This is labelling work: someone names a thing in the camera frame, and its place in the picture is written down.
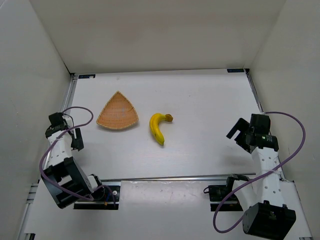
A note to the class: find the front aluminium rail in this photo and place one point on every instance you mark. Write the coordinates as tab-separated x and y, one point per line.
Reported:
173	178

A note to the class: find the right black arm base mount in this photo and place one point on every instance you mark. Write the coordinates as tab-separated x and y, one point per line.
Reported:
218	192

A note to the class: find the right blue corner label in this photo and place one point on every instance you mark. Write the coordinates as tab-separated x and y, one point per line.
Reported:
235	70

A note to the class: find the blue corner label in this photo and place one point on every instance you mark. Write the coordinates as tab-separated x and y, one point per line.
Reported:
235	70
86	76

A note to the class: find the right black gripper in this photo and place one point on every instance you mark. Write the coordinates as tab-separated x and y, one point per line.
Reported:
240	133

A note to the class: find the aluminium side rail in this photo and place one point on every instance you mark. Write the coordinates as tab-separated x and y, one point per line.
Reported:
68	98
253	89

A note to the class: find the left blue corner label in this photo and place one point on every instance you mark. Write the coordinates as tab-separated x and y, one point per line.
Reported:
86	76

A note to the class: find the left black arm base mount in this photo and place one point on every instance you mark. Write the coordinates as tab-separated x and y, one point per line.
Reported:
103	198

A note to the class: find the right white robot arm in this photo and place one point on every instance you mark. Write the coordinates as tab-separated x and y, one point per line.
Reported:
265	213

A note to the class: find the yellow fake banana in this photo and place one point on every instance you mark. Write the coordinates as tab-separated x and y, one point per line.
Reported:
154	126

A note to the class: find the right aluminium side rail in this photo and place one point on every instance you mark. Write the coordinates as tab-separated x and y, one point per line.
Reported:
253	89

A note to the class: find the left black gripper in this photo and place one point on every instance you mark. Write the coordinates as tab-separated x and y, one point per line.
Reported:
77	140

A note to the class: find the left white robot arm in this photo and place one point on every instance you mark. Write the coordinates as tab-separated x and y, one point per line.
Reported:
62	168

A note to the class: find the triangular woven wicker basket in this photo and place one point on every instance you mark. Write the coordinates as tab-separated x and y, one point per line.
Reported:
118	113

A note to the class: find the left aluminium side rail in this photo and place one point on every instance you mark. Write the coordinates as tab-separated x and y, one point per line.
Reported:
68	98

